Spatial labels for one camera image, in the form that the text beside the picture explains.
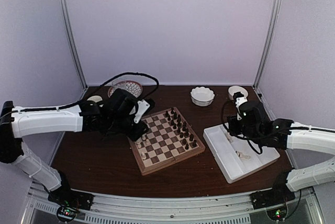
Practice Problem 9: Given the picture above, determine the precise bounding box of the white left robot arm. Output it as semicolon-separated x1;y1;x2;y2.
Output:
1;89;155;205

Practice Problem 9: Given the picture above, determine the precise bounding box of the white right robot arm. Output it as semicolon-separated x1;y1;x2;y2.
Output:
225;97;334;204

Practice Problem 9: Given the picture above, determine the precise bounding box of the pile of white chess pieces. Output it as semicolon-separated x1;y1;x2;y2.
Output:
225;132;251;160

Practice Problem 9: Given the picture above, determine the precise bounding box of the wooden chess board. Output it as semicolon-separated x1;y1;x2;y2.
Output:
129;109;205;176

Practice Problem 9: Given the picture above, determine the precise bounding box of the dark chess pieces row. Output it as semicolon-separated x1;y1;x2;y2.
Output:
162;107;196;144

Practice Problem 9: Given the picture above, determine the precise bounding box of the cream ceramic mug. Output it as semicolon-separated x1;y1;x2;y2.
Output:
87;95;103;103

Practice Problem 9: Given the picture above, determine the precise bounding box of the patterned brown rim plate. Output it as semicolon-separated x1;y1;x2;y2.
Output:
107;80;143;98

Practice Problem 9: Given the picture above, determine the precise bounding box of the clear drinking glass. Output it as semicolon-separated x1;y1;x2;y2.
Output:
111;77;127;91

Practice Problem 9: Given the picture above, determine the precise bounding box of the white plastic divided tray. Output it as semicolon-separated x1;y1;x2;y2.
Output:
203;125;280;184

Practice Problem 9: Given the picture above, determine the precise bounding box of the cream round bowl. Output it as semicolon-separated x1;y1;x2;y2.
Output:
228;85;249;100

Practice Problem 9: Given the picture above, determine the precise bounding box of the white scalloped bowl black rim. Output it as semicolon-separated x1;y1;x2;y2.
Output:
190;86;215;107

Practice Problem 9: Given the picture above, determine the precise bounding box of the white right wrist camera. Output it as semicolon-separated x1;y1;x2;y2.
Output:
233;92;248;120

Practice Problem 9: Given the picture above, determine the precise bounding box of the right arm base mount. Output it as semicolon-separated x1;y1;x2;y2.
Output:
250;171;302;223

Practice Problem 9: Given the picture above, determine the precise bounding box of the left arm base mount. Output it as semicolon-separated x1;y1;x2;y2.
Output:
44;171;94;223

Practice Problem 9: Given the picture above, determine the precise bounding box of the right aluminium frame post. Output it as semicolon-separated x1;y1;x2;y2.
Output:
253;0;282;91

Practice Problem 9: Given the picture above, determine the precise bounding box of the aluminium frame post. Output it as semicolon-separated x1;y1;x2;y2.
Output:
60;0;87;89
253;0;282;91

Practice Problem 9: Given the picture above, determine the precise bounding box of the left aluminium frame post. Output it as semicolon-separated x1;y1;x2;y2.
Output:
60;0;87;89

